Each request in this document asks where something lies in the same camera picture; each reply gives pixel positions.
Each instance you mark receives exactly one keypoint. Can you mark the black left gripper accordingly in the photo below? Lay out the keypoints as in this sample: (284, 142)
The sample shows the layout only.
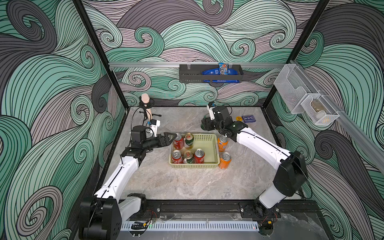
(165, 142)

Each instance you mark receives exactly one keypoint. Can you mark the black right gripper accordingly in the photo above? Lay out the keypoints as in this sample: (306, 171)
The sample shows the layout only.
(209, 124)

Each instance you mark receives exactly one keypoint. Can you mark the orange fanta can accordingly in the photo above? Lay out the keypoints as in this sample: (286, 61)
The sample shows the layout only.
(222, 143)
(225, 160)

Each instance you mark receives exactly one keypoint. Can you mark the green gold-top tea can back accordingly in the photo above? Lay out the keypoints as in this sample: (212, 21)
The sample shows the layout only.
(189, 140)

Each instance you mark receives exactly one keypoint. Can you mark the green gold-top tea can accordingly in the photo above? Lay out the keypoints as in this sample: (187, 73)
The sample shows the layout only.
(189, 140)
(188, 157)

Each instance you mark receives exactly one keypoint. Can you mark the green sprite can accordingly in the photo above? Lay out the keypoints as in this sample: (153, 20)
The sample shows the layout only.
(207, 124)

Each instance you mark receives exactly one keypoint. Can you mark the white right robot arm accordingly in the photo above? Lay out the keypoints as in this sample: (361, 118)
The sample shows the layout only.
(291, 172)

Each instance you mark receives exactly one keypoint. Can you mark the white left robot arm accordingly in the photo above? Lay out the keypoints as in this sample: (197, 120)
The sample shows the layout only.
(101, 215)

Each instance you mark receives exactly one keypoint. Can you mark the light green plastic basket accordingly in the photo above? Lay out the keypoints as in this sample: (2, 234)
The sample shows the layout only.
(206, 142)

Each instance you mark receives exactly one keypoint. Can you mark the red cola can back left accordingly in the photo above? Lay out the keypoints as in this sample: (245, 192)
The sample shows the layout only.
(178, 142)

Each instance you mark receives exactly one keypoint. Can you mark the red cola can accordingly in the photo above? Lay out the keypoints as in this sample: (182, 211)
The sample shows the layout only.
(178, 142)
(199, 156)
(177, 157)

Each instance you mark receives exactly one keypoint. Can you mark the blue playing card box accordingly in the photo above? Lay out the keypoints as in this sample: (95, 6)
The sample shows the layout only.
(249, 119)

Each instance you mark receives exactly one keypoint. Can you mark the red cola can front left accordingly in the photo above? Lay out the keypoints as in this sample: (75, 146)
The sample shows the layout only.
(177, 157)

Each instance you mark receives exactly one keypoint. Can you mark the green gold-top tea can front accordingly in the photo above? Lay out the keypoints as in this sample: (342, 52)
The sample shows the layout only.
(188, 157)

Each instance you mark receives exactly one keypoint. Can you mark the black tripod microphone stand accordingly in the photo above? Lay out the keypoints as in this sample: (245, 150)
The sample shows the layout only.
(145, 120)

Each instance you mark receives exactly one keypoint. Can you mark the red cola can front right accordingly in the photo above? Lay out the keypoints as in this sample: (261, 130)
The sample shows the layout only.
(199, 156)

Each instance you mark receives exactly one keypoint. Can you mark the beige foam microphone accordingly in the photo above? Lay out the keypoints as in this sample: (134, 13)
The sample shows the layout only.
(147, 105)

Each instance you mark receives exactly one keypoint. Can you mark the blue snack bag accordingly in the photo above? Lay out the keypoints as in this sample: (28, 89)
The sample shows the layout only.
(218, 72)

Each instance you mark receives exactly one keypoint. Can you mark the small candy packet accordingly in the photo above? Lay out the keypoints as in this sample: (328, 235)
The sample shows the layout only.
(223, 69)

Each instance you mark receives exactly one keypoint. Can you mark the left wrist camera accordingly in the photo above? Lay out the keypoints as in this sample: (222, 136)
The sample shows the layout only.
(141, 133)

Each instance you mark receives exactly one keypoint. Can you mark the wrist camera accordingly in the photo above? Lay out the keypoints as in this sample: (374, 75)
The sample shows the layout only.
(141, 133)
(218, 113)

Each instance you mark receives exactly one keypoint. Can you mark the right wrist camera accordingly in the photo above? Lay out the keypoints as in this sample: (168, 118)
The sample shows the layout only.
(218, 113)

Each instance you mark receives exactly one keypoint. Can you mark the black wall shelf basket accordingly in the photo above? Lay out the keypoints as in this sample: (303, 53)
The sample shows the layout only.
(194, 74)

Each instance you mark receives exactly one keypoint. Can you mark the aluminium rail back wall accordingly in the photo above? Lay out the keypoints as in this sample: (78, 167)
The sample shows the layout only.
(153, 64)

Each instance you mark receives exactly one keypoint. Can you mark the aluminium rail wall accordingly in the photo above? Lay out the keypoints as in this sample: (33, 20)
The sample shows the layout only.
(361, 139)
(153, 64)

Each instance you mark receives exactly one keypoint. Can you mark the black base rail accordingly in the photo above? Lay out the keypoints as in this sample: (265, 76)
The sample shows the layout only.
(163, 208)

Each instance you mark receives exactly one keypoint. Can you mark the clear plastic wall bin large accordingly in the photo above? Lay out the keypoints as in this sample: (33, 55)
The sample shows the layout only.
(291, 84)

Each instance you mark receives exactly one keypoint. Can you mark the white slotted cable duct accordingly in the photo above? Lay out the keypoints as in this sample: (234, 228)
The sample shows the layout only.
(204, 226)

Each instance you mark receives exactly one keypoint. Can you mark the clear plastic wall bin small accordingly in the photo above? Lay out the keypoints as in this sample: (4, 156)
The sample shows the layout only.
(319, 110)

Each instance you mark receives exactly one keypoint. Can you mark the aluminium rail right wall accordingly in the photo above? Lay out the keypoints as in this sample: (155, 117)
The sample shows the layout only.
(361, 139)

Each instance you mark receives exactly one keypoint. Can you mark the black corner frame post right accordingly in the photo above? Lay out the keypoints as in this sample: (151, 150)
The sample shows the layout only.
(309, 27)

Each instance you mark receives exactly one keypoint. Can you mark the black corner frame post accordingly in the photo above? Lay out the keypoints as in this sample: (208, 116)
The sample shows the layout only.
(95, 41)
(309, 27)

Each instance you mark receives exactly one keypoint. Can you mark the black corner frame post left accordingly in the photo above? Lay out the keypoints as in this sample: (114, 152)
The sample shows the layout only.
(95, 41)

